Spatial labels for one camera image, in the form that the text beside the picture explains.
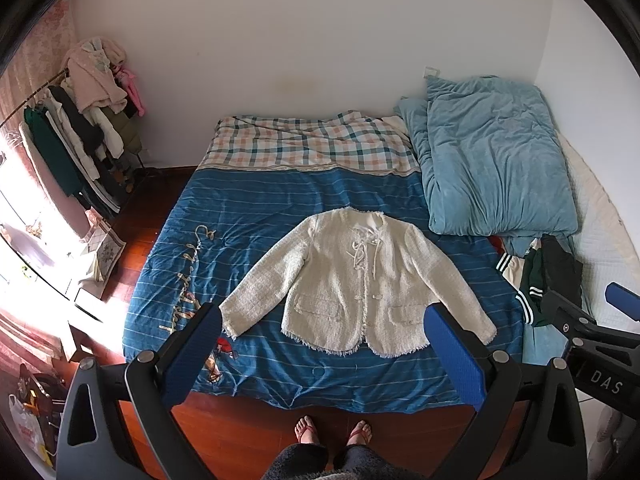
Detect pink coat on rack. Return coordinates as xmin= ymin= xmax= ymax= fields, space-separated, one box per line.
xmin=63 ymin=36 xmax=127 ymax=114

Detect white tweed jacket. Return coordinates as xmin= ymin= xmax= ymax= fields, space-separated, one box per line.
xmin=220 ymin=208 xmax=497 ymax=358

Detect clothes rack with garments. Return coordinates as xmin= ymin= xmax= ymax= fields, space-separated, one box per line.
xmin=19 ymin=66 xmax=148 ymax=216

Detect person's dark trouser legs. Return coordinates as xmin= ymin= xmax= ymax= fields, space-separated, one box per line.
xmin=262 ymin=443 xmax=425 ymax=479

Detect plaid checkered blanket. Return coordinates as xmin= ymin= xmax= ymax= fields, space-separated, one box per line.
xmin=198 ymin=110 xmax=420 ymax=177

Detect person's left foot sandal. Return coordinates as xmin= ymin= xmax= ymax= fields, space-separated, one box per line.
xmin=294 ymin=415 xmax=319 ymax=445

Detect light blue folded duvet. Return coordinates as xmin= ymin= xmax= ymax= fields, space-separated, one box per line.
xmin=396 ymin=76 xmax=579 ymax=252

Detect white plastic bag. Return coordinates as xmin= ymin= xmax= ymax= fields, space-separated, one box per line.
xmin=8 ymin=393 xmax=53 ymax=468

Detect green and white clothes pile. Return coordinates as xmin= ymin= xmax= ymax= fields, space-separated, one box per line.
xmin=496 ymin=234 xmax=584 ymax=327

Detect person's foot sandal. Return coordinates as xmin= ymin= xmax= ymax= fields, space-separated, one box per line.
xmin=294 ymin=415 xmax=319 ymax=445
xmin=347 ymin=420 xmax=372 ymax=445

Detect white quilted mattress pad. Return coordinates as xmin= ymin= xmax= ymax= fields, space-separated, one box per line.
xmin=558 ymin=136 xmax=639 ymax=333

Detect person's right foot sandal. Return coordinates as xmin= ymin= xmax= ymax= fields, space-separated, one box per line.
xmin=347 ymin=420 xmax=372 ymax=445

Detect embroidered cushion on floor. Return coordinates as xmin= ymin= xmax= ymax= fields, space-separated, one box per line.
xmin=78 ymin=220 xmax=126 ymax=284

